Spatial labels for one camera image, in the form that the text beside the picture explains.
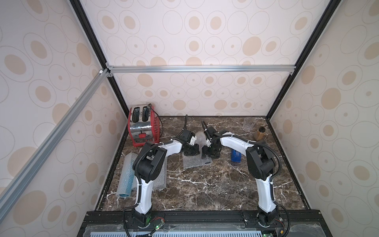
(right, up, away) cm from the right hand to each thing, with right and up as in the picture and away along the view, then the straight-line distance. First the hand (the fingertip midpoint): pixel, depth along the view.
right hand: (210, 156), depth 96 cm
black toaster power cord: (-37, +26, +19) cm, 49 cm away
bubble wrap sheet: (-29, -12, -16) cm, 35 cm away
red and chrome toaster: (-42, +20, -4) cm, 46 cm away
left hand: (-4, +3, 0) cm, 5 cm away
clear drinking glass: (+32, +22, +17) cm, 42 cm away
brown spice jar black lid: (+34, +14, +4) cm, 38 cm away
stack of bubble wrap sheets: (-13, -3, -1) cm, 13 cm away
